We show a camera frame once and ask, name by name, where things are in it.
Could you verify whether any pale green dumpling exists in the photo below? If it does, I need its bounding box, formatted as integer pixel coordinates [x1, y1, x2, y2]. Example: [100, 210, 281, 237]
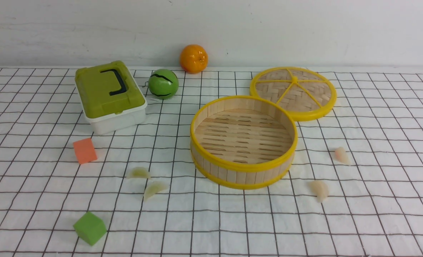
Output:
[143, 181, 169, 201]
[127, 167, 151, 180]

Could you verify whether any pale pink dumpling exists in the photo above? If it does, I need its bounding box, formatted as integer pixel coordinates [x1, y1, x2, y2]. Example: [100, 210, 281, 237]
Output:
[308, 180, 329, 203]
[334, 147, 351, 166]

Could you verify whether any bamboo steamer tray yellow rim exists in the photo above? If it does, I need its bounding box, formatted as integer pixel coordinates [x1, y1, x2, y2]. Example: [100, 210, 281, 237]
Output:
[190, 95, 298, 190]

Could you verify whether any bamboo steamer lid yellow rim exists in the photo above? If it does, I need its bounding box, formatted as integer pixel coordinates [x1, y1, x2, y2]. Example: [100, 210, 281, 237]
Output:
[249, 67, 337, 122]

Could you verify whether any green toy watermelon ball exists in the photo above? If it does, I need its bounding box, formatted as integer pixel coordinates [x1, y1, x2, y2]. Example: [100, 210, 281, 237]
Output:
[148, 69, 179, 99]

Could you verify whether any orange toy fruit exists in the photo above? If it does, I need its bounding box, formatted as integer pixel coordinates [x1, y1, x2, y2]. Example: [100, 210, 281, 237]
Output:
[179, 44, 209, 74]

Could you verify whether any green lidded white box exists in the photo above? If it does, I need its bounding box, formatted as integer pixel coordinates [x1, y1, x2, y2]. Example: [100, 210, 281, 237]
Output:
[75, 60, 148, 135]

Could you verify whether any orange foam cube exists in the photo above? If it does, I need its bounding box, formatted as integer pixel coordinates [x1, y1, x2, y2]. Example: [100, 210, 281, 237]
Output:
[73, 138, 98, 165]

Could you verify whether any green foam cube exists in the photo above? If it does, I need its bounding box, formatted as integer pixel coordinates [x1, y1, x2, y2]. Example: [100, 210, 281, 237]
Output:
[73, 211, 107, 246]

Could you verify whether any white black-grid tablecloth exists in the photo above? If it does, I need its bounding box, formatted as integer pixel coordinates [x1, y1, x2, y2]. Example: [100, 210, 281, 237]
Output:
[0, 67, 423, 257]

